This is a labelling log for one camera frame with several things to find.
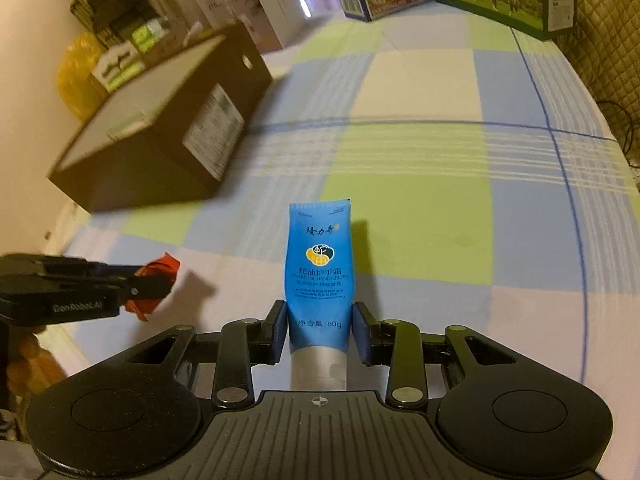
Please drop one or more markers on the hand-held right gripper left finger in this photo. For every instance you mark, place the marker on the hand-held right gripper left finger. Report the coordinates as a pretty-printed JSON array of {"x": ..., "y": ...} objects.
[{"x": 276, "y": 330}]

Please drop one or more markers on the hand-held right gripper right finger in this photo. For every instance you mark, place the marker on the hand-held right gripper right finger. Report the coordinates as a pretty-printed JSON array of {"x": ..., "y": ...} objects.
[{"x": 362, "y": 335}]

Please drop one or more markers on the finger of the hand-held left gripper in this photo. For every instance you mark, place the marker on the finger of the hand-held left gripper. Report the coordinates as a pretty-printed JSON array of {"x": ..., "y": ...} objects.
[
  {"x": 147, "y": 290},
  {"x": 95, "y": 267}
]

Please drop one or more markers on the red snack packet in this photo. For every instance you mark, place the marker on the red snack packet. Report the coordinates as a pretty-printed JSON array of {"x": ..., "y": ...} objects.
[{"x": 165, "y": 267}]

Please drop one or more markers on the blue hand cream tube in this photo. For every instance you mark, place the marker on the blue hand cream tube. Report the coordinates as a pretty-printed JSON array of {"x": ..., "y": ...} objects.
[{"x": 320, "y": 285}]

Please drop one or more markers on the brown cardboard box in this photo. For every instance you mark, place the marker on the brown cardboard box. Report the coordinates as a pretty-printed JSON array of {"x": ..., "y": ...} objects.
[{"x": 150, "y": 170}]

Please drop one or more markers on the person's left hand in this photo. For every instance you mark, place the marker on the person's left hand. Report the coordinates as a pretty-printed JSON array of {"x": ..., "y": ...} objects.
[{"x": 37, "y": 365}]

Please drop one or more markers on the checked tablecloth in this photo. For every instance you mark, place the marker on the checked tablecloth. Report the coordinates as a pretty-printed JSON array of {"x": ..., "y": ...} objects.
[{"x": 425, "y": 185}]

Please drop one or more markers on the yellow plastic bag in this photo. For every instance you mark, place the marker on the yellow plastic bag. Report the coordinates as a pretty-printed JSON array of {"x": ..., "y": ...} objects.
[{"x": 80, "y": 80}]

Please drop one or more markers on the green white tissue packs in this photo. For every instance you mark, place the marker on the green white tissue packs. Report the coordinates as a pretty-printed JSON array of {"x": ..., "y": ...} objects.
[{"x": 117, "y": 67}]

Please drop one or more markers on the stack of green tissue packs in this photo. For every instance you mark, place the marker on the stack of green tissue packs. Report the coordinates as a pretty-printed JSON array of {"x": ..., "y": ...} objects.
[{"x": 147, "y": 35}]

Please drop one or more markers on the white humidifier box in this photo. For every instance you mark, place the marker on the white humidifier box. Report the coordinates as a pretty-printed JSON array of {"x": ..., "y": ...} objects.
[{"x": 280, "y": 0}]

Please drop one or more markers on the chair with quilted cover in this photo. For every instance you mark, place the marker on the chair with quilted cover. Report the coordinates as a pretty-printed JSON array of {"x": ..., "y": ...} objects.
[{"x": 610, "y": 25}]

